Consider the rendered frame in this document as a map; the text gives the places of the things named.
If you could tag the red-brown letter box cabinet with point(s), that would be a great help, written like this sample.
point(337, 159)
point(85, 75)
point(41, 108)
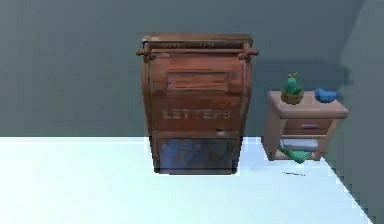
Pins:
point(196, 100)

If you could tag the green potted plant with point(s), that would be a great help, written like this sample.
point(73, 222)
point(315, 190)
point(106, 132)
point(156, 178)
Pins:
point(292, 89)

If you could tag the white book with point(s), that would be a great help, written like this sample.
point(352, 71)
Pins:
point(300, 144)

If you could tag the green book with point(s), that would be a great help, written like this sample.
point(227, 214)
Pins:
point(297, 155)

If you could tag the brown wooden side table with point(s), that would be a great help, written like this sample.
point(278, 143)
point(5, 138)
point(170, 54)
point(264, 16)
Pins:
point(306, 111)

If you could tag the blue bowl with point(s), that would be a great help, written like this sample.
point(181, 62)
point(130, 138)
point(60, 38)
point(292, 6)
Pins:
point(326, 95)

